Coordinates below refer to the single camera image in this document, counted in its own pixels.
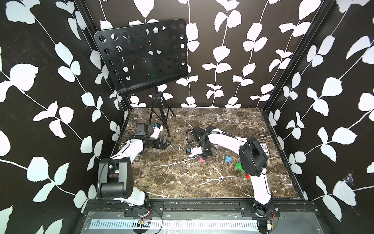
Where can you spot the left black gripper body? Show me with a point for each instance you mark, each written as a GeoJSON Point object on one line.
{"type": "Point", "coordinates": [155, 143]}

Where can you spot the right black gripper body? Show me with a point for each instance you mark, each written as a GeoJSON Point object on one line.
{"type": "Point", "coordinates": [205, 150]}

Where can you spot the green lego brick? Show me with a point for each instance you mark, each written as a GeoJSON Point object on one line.
{"type": "Point", "coordinates": [239, 167]}

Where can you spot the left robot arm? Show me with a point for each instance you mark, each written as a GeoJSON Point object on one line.
{"type": "Point", "coordinates": [115, 178]}

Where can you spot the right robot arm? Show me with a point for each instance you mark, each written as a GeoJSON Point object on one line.
{"type": "Point", "coordinates": [253, 159]}

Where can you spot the black perforated music stand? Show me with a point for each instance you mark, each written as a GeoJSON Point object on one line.
{"type": "Point", "coordinates": [145, 56]}

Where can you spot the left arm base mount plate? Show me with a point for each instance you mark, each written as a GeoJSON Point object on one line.
{"type": "Point", "coordinates": [154, 209]}

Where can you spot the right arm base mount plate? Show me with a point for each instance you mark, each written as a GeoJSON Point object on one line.
{"type": "Point", "coordinates": [255, 209]}

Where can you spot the white perforated cable duct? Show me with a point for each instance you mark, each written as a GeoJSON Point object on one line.
{"type": "Point", "coordinates": [128, 224]}

